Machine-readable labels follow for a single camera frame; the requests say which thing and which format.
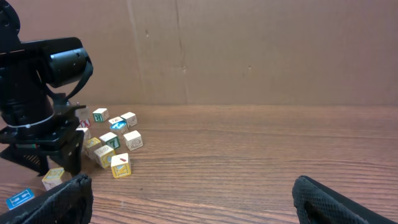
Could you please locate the wooden block round picture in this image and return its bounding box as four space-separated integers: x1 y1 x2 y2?
108 116 124 127

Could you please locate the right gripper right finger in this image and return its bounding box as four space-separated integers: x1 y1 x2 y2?
292 175 397 224

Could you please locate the wooden block green seven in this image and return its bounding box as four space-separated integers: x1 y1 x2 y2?
99 132 121 149

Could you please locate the pale wooden block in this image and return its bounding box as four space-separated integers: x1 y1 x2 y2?
93 145 116 169

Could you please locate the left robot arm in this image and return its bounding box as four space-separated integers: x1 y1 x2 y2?
1 1 93 176

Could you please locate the wooden block red letter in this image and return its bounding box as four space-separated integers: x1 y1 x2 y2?
75 107 91 128

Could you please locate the block with red mark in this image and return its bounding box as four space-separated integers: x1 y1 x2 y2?
111 153 132 179

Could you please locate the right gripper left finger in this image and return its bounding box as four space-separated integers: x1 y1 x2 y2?
1 174 93 224

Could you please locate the wooden block faint drawing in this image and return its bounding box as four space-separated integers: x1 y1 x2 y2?
76 128 91 142

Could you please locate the cardboard backdrop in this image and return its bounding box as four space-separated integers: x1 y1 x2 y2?
11 0 397 106

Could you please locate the block with green side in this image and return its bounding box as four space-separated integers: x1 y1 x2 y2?
93 108 109 122

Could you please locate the yellow top block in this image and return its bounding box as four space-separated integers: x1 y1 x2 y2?
83 138 103 159

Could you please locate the blue number five block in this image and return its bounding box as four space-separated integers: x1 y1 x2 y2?
110 121 128 138

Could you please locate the blue symbol block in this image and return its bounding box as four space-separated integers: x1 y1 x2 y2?
6 188 35 210

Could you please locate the yellow block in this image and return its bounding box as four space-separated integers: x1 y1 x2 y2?
83 138 103 159
42 167 68 190

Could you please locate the top right wooden block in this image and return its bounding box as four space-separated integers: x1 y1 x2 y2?
120 112 137 128

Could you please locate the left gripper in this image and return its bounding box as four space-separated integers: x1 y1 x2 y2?
1 105 84 176

